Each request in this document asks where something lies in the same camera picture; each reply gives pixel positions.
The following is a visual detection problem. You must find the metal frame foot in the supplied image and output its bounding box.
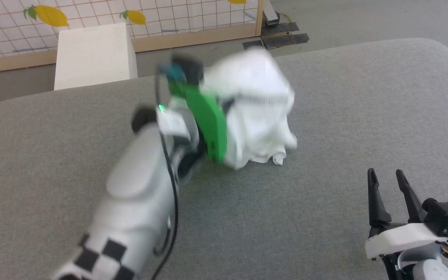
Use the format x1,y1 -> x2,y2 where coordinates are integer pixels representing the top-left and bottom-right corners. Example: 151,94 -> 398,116
263,0 -> 282,26

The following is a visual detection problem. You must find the white rectangular box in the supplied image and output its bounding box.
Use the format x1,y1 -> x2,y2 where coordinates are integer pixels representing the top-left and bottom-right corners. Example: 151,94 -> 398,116
54,23 -> 138,91

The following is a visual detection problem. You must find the grey fabric sofa surface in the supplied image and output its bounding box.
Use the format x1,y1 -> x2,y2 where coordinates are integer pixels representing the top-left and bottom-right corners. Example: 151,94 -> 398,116
0,38 -> 448,280

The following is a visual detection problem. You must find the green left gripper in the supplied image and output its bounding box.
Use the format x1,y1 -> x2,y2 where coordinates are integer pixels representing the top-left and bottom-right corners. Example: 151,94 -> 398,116
168,80 -> 228,164

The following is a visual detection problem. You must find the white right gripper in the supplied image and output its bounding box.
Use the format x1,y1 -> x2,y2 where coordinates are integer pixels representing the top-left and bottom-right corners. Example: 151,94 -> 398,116
365,168 -> 448,260

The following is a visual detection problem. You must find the black floor mat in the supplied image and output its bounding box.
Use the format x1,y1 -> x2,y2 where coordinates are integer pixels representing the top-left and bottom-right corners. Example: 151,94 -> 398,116
262,33 -> 310,50
262,22 -> 300,34

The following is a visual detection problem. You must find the white garment with grey stitching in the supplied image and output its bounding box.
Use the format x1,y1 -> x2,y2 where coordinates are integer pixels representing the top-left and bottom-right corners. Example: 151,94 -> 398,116
201,49 -> 298,170

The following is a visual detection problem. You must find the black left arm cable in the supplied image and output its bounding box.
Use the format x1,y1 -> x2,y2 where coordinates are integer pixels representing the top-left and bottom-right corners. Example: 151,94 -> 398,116
155,74 -> 180,280

